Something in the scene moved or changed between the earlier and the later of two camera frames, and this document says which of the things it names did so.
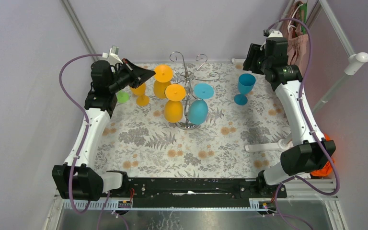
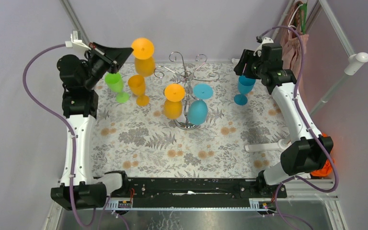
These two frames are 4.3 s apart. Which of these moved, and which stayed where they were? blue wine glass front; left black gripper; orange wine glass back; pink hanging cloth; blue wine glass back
Moved: left black gripper
Stayed: orange wine glass back; pink hanging cloth; blue wine glass back; blue wine glass front
